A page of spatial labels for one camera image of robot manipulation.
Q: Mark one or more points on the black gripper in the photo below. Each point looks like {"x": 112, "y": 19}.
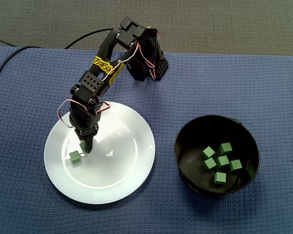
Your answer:
{"x": 87, "y": 139}

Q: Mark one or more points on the green cube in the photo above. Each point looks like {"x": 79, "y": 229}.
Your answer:
{"x": 209, "y": 163}
{"x": 220, "y": 177}
{"x": 235, "y": 165}
{"x": 208, "y": 152}
{"x": 82, "y": 147}
{"x": 225, "y": 148}
{"x": 75, "y": 157}
{"x": 222, "y": 161}

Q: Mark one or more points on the black robot arm with stickers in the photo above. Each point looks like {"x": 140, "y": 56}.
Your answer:
{"x": 88, "y": 93}

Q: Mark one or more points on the white round plate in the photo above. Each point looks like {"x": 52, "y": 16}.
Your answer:
{"x": 112, "y": 170}

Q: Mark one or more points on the black round bucket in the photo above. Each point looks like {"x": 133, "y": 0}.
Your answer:
{"x": 193, "y": 136}

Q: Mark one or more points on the blue woven table cloth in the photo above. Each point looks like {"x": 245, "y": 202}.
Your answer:
{"x": 234, "y": 85}

